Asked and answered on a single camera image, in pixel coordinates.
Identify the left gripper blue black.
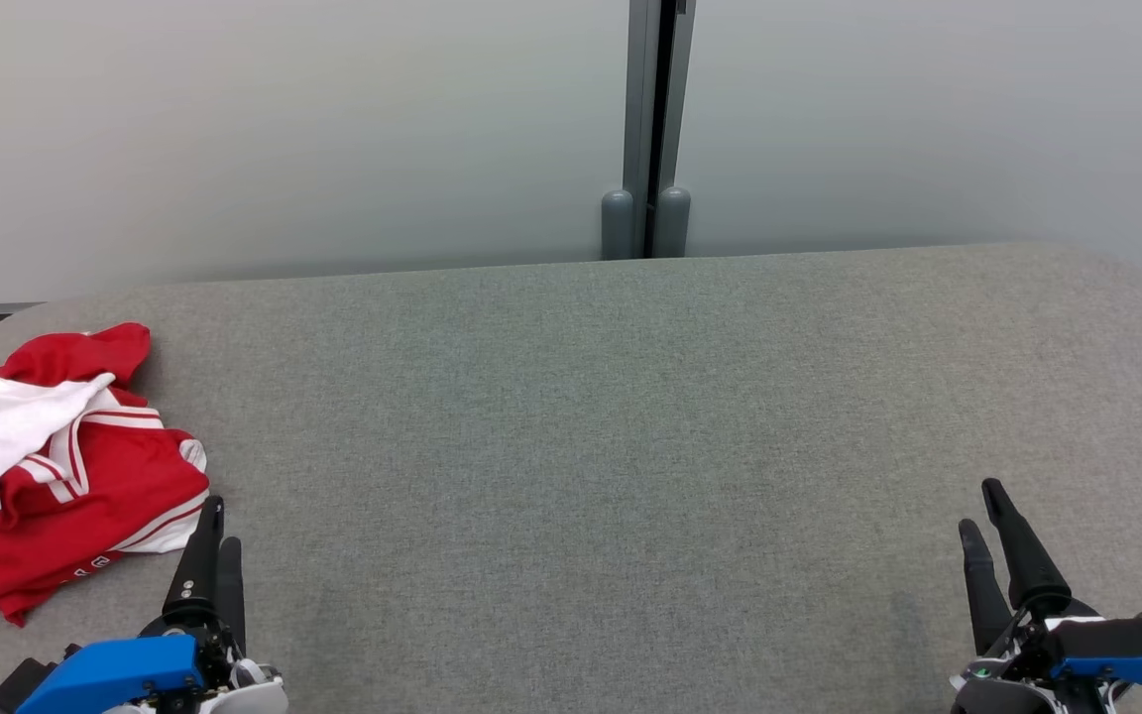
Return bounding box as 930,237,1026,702
0,496,289,714

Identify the red basketball jersey striped trim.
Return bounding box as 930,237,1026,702
0,322,210,517

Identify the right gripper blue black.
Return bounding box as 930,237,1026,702
950,478,1142,714

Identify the grey partition frame post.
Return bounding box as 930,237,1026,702
655,0,697,259
601,0,662,261

